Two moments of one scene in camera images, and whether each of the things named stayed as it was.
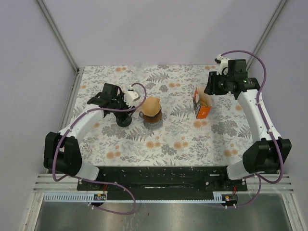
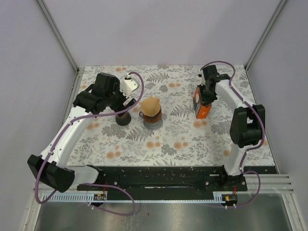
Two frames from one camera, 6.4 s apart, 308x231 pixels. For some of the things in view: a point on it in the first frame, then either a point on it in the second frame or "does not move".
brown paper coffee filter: [151, 106] does not move
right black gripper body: [218, 84] → [207, 96]
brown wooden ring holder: [153, 119] does not move
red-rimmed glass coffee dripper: [123, 121] does not move
